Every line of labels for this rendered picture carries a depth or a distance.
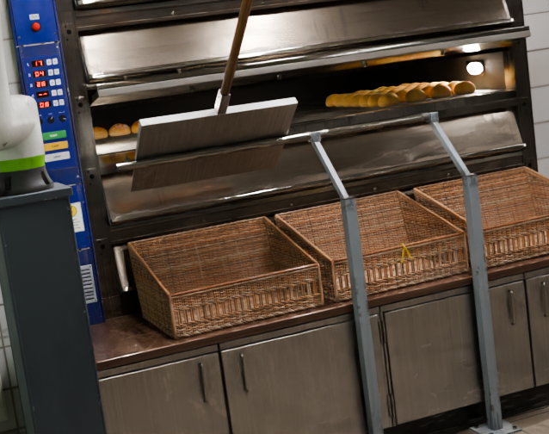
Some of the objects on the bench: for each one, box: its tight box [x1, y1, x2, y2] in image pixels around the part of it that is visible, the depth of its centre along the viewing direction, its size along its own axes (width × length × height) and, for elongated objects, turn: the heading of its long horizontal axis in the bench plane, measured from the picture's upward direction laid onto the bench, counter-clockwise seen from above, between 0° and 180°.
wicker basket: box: [413, 166, 549, 269], centre depth 427 cm, size 49×56×28 cm
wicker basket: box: [126, 216, 324, 339], centre depth 385 cm, size 49×56×28 cm
